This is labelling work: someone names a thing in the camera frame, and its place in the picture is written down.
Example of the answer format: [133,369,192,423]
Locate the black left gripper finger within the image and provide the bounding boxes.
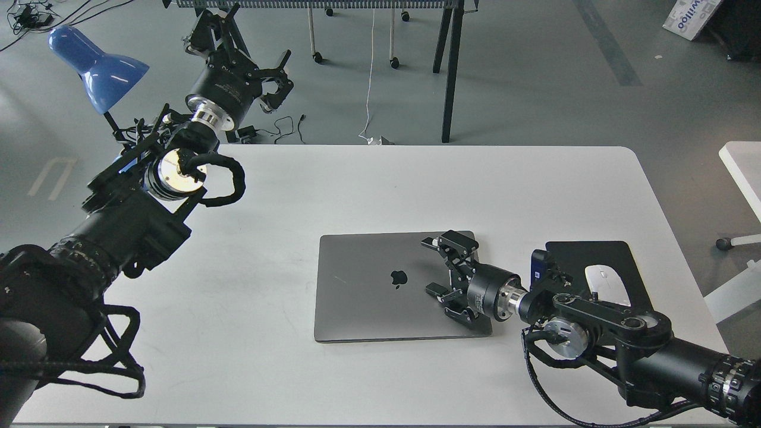
[259,51,293,81]
[260,80,294,114]

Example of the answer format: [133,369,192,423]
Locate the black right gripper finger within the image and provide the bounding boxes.
[421,230,479,270]
[426,284,478,329]

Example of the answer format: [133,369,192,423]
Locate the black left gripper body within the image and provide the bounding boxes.
[185,51,267,132]

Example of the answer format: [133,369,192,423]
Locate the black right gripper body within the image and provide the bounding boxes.
[449,262,528,322]

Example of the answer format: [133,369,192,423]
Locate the grey laptop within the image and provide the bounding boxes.
[313,231,492,343]

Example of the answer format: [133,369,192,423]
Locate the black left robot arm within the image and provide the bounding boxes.
[2,48,294,427]

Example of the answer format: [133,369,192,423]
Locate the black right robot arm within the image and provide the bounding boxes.
[421,230,760,427]

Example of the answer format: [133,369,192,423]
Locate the white rolling cart legs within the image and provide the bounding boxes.
[307,7,411,70]

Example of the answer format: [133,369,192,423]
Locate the black mouse pad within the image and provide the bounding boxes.
[545,241,654,310]

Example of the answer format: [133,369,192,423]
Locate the white computer mouse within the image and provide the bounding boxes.
[584,265,631,307]

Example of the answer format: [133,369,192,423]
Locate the blue desk lamp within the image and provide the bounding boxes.
[48,26,149,143]

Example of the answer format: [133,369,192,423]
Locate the white side table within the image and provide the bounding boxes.
[703,141,761,325]

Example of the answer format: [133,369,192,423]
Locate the cardboard box with blue print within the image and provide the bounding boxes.
[662,1,723,41]

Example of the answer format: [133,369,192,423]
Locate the black cable on floor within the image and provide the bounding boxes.
[238,114,307,144]

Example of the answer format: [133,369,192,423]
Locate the white hanging cable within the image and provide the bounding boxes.
[358,8,378,143]

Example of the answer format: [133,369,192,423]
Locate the black metal table frame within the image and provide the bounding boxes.
[177,1,465,143]

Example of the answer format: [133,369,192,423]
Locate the cable bundle top left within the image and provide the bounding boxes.
[5,0,60,35]

